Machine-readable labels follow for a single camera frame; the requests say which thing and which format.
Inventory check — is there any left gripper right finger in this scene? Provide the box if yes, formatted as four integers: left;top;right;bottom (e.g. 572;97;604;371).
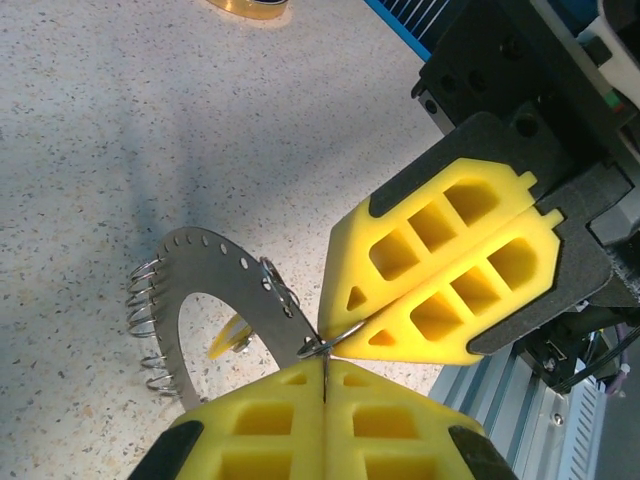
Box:
324;360;521;480

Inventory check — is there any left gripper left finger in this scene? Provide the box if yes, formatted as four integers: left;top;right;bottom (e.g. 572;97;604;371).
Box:
127;360;326;480

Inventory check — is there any yellow key tag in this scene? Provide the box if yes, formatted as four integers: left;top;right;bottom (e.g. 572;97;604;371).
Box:
207;314;251;361

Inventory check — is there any gold glass rack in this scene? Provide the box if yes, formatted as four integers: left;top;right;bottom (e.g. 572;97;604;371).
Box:
207;0;291;21

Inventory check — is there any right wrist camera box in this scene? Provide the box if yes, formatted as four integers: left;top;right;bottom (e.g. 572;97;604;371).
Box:
574;0;640;116

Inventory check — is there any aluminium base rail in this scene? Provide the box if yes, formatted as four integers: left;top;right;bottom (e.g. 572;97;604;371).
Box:
429;344;640;480

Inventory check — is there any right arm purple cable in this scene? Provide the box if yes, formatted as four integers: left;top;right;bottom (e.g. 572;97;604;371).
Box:
606;324;632;397

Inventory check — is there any white slotted cable duct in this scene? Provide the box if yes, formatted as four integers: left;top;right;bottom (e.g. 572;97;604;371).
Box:
562;384;610;480

